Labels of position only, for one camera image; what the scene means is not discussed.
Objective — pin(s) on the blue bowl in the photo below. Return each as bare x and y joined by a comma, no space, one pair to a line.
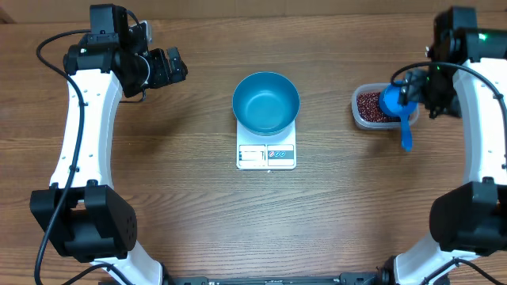
265,103

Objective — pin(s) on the blue plastic scoop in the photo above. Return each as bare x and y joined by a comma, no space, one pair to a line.
388,102

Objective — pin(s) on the red beans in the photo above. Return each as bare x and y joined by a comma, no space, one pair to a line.
369,109

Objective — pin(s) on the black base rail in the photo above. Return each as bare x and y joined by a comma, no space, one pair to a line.
345,278

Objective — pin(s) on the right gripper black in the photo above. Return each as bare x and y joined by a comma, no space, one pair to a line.
415,91

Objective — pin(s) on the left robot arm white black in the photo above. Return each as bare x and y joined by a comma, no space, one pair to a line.
81,214

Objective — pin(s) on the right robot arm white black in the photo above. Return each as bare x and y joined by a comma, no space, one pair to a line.
464,76

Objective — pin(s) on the clear plastic container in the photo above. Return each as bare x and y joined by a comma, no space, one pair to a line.
362,123

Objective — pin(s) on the white kitchen scale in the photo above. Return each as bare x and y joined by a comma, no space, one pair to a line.
258,152

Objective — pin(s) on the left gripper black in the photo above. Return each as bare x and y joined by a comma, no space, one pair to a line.
165,75

